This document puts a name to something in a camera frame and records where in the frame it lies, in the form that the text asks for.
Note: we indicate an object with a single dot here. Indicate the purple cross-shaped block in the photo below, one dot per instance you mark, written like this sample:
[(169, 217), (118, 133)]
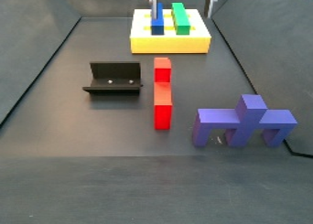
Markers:
[(249, 116)]

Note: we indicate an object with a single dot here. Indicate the yellow slotted board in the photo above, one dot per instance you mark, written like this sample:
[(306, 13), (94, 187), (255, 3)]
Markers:
[(145, 43)]

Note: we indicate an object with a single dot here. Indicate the blue bar block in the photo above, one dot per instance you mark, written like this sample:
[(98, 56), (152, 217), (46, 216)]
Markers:
[(157, 20)]

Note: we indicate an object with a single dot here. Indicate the green bar block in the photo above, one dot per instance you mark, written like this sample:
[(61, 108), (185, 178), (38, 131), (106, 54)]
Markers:
[(181, 19)]

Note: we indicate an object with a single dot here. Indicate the red stepped block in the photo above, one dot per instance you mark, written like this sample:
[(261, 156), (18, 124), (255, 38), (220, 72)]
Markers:
[(162, 93)]

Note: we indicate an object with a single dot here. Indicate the black angle bracket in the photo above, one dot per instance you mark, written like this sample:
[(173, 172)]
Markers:
[(116, 77)]

